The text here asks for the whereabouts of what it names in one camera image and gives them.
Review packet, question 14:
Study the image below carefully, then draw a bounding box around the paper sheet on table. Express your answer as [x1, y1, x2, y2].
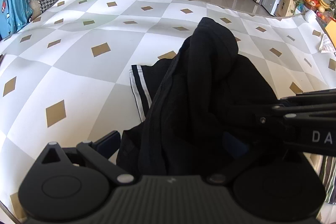
[319, 34, 336, 54]

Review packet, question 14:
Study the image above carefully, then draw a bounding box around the fruit pile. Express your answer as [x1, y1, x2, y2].
[303, 0, 335, 23]

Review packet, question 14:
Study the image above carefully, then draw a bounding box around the blue cartoon garment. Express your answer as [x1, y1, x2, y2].
[0, 0, 33, 39]

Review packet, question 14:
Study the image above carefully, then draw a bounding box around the cardboard box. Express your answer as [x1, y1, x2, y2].
[275, 0, 296, 17]

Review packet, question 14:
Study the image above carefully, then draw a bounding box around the black jacket with white stripes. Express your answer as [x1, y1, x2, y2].
[117, 17, 277, 176]

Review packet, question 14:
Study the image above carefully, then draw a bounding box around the checkered diamond tablecloth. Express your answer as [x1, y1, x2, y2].
[1, 0, 335, 221]

